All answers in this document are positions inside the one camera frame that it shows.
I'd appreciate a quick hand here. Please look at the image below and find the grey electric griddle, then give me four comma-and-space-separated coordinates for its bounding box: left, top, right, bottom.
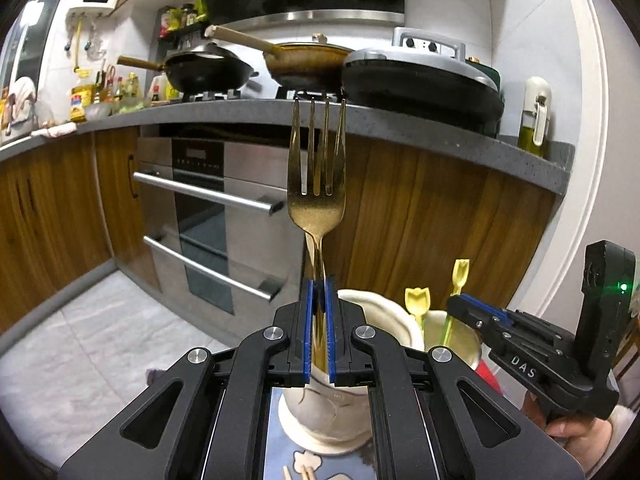
341, 26, 506, 135

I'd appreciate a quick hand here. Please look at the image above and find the black wok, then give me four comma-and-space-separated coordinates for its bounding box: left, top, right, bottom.
116, 42, 260, 95

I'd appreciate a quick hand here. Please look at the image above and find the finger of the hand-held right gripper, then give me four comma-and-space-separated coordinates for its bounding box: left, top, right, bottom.
446, 294, 511, 344

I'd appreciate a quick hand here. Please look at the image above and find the stainless steel oven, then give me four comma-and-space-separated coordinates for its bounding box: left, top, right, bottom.
132, 136, 297, 317

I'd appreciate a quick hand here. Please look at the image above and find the pink dish cloth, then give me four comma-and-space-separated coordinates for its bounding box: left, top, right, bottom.
31, 122, 77, 139

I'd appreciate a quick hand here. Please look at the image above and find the spice rack with bottles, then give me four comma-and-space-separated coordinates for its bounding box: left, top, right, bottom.
158, 0, 209, 42

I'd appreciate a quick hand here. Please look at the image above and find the white hanging towel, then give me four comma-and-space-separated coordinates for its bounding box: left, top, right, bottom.
10, 77, 39, 117

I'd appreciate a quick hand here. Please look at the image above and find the oil bottle with white top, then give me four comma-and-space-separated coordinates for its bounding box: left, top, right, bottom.
517, 76, 554, 157

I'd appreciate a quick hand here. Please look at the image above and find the gas stove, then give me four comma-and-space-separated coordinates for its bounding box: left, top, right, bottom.
180, 86, 347, 105

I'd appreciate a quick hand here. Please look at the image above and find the kitchen window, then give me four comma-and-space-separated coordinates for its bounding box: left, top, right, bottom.
0, 0, 52, 93

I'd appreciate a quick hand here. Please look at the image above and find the large cream ceramic utensil holder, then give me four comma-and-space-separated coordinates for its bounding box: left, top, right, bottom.
277, 288, 426, 454

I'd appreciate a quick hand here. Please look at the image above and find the small cream ceramic utensil holder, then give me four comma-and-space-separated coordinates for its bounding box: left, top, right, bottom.
422, 310, 483, 377

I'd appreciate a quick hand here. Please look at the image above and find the yellow tulip fruit fork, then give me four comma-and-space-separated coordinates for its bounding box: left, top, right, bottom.
405, 287, 432, 347
440, 259, 471, 348

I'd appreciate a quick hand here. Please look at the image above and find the person's right hand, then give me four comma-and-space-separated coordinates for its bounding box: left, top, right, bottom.
522, 391, 610, 450

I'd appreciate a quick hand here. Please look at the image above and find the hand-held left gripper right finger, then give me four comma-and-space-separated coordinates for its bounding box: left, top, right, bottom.
324, 276, 586, 480

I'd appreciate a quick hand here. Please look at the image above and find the wooden base cabinet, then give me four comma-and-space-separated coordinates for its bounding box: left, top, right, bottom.
324, 134, 558, 323
0, 127, 163, 322

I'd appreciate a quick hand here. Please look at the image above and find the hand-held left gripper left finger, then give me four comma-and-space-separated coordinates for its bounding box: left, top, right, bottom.
59, 280, 326, 480

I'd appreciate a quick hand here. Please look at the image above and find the gold metal fork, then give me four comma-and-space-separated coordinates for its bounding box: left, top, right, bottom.
287, 97, 347, 376

